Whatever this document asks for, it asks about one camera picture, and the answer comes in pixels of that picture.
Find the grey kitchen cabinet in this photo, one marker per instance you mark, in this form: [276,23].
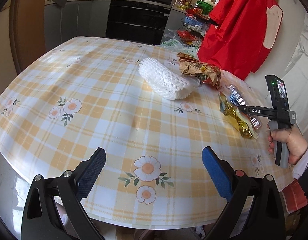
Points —
[67,19]

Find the white wall covering sheet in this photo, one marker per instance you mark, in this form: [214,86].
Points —
[288,60]

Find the brown wooden door frame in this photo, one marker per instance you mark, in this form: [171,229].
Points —
[26,32]

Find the red hanging apron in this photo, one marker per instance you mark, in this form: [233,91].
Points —
[241,36]

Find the gold foil wrapper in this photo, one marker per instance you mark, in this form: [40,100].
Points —
[234,117]

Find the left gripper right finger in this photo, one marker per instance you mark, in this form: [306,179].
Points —
[266,216]

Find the yellow plaid tablecloth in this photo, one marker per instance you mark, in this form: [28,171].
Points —
[87,93]

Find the wire storage rack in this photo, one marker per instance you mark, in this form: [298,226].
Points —
[195,24]

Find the white green bag on floor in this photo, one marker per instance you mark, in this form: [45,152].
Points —
[174,45]

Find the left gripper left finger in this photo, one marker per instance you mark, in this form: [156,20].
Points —
[41,219]

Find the black built-in oven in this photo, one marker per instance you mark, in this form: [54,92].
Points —
[141,21]

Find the white foam net sleeve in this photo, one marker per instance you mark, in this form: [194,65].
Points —
[163,81]

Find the person's right hand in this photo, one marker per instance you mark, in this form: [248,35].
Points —
[296,143]

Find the crumpled brown paper wrapper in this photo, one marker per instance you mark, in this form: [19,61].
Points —
[206,73]

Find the silver blue blister wrapper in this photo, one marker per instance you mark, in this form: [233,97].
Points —
[237,98]

